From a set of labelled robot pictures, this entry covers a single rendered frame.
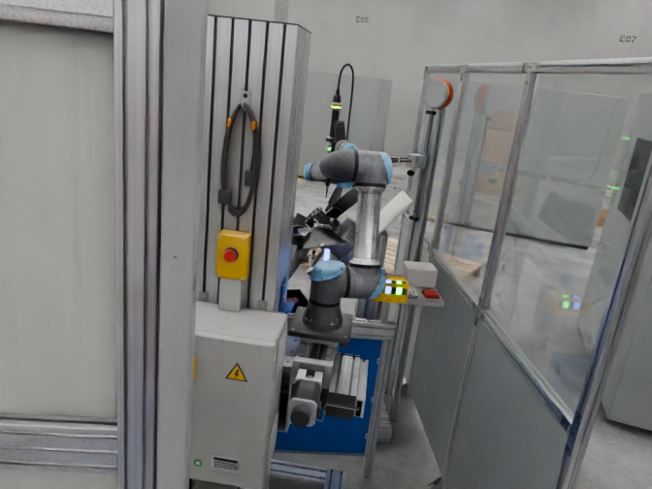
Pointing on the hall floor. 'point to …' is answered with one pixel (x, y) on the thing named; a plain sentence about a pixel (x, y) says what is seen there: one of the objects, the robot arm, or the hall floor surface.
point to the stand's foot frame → (384, 426)
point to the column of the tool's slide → (416, 231)
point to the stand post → (380, 267)
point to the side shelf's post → (402, 362)
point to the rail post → (376, 408)
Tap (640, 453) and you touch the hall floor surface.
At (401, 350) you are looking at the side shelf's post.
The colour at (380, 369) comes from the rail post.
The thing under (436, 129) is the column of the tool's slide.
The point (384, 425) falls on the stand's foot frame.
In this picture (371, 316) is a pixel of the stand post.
